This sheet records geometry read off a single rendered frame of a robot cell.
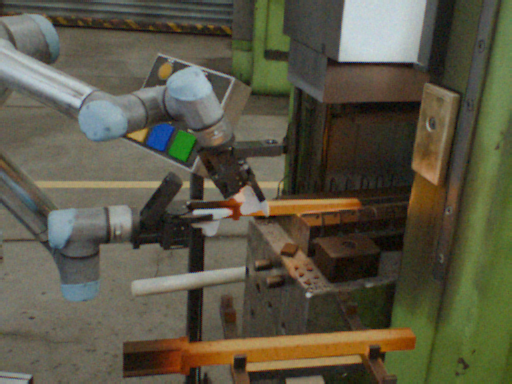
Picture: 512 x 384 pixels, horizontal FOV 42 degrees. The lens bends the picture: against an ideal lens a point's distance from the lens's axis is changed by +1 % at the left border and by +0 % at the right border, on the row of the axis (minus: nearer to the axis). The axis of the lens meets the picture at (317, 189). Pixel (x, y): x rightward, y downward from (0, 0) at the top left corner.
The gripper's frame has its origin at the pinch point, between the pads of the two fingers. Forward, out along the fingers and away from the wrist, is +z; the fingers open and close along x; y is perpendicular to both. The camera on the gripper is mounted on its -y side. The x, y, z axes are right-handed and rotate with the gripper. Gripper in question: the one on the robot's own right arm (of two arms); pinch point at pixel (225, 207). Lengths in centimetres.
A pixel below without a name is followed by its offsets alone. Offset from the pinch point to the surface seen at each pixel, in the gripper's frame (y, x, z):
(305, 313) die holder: 14.9, 21.8, 11.5
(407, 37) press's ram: -40, 13, 31
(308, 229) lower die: 3.4, 7.0, 17.2
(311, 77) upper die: -29.3, 1.1, 16.4
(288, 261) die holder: 10.1, 8.5, 12.5
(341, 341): 1, 51, 4
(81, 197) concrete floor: 102, -246, -5
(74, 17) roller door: 87, -804, 44
